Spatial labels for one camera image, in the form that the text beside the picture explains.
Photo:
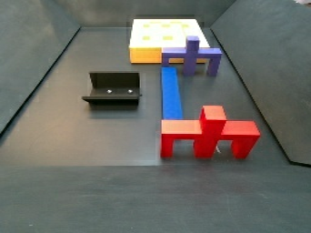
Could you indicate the yellow board with slots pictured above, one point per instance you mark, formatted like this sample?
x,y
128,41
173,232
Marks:
x,y
153,34

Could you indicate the blue long bar block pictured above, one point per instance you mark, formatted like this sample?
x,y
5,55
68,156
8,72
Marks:
x,y
170,102

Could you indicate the red cross-shaped block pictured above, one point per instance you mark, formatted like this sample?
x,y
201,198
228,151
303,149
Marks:
x,y
206,131

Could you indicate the purple cross-shaped block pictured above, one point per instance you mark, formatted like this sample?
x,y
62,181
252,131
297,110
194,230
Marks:
x,y
189,54

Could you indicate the black U-shaped bracket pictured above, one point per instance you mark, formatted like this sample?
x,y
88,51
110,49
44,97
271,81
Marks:
x,y
113,88

